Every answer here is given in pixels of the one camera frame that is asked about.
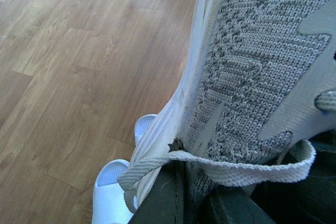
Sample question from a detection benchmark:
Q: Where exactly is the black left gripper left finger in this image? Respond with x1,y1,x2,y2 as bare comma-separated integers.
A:
129,137,192,224

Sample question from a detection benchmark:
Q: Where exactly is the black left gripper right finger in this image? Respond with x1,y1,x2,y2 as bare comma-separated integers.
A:
207,130,335,223

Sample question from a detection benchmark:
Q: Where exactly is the grey knit sneaker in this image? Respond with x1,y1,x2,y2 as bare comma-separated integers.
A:
118,0,335,212

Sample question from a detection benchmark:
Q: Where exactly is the white foam slipper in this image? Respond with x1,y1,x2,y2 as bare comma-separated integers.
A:
134,114,157,146
91,159,133,223

